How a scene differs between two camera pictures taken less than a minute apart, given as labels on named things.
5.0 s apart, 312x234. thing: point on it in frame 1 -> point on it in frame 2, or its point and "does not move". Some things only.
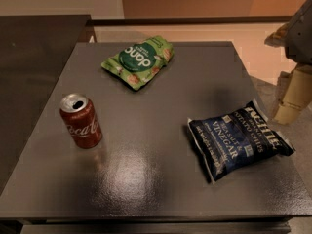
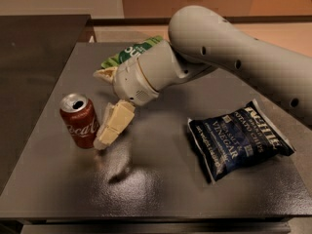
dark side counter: [32, 50] does not move
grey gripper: [301, 38] -> [130, 80]
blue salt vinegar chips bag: [237, 138] does not move
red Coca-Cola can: [81, 120] does not move
